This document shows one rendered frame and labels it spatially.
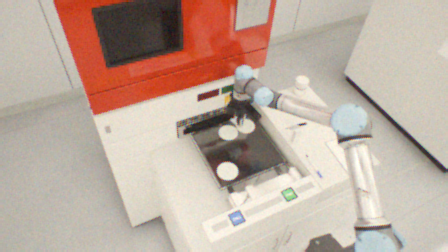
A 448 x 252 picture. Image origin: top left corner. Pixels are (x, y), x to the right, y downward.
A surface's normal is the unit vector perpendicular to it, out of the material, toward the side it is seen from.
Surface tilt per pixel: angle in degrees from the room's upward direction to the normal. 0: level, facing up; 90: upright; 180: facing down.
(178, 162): 0
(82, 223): 0
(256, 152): 0
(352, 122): 41
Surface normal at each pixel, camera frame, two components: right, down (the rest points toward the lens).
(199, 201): 0.06, -0.65
